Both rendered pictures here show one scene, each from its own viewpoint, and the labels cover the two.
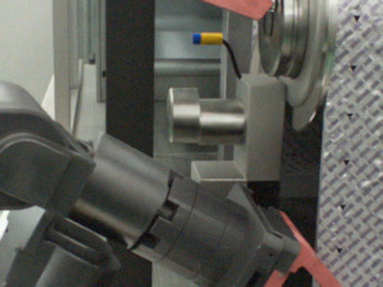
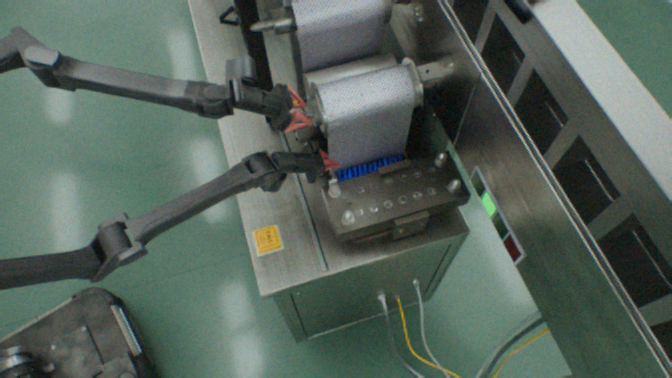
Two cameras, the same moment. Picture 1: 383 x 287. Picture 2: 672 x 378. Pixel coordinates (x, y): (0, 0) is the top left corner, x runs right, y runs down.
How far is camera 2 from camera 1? 97 cm
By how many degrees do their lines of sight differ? 48
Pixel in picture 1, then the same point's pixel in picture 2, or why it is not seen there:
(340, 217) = (333, 152)
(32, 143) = (270, 178)
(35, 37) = not seen: outside the picture
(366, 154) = (338, 143)
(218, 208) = (306, 162)
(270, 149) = (315, 129)
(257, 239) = (316, 170)
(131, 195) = (288, 168)
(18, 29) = not seen: outside the picture
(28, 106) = (266, 169)
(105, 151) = (281, 162)
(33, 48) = not seen: outside the picture
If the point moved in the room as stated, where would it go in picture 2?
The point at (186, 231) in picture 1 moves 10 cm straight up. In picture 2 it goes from (301, 169) to (297, 149)
